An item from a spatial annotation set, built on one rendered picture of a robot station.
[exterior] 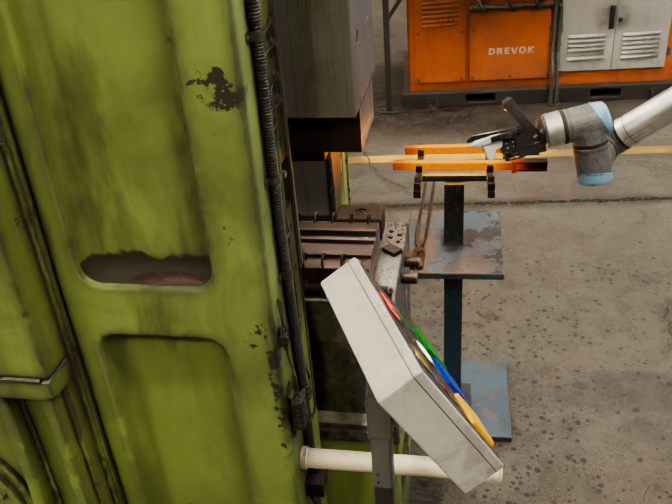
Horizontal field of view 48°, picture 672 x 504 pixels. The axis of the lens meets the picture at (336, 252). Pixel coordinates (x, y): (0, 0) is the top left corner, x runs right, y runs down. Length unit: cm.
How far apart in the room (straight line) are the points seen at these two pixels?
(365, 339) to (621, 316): 223
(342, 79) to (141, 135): 39
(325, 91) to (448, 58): 392
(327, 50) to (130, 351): 76
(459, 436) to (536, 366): 182
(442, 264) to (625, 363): 103
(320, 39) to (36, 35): 50
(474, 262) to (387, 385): 125
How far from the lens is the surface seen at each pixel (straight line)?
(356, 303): 128
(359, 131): 159
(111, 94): 142
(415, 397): 113
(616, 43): 556
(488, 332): 317
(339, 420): 202
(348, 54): 148
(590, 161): 211
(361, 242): 182
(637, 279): 359
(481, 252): 239
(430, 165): 232
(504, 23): 538
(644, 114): 220
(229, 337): 152
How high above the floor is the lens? 191
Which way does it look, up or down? 31 degrees down
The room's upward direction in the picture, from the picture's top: 5 degrees counter-clockwise
